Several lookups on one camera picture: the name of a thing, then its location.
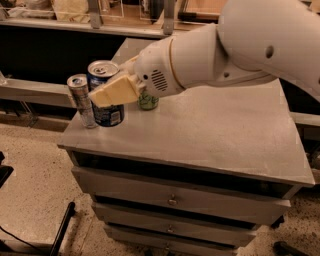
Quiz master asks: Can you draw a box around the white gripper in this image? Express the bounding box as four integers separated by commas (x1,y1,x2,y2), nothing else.
89,37,185,108

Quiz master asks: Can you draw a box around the blue pepsi can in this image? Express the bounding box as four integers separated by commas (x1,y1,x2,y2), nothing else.
87,60,124,127

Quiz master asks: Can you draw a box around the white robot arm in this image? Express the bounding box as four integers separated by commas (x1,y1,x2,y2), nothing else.
89,0,320,108

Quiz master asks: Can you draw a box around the green soda can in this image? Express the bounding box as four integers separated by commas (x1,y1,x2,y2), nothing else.
138,92,159,111

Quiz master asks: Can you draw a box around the silver redbull can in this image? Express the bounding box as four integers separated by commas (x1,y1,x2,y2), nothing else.
67,74,97,129

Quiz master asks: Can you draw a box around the grey drawer cabinet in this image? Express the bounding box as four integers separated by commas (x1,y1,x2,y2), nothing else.
56,37,316,256

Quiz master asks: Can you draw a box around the top drawer brass knob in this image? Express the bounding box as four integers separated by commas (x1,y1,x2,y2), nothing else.
167,194,178,206

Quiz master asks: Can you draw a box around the black chair leg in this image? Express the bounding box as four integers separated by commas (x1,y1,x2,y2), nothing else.
49,202,75,256

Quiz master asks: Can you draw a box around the grey metal bench rail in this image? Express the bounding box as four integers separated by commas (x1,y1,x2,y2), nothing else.
0,79,75,108

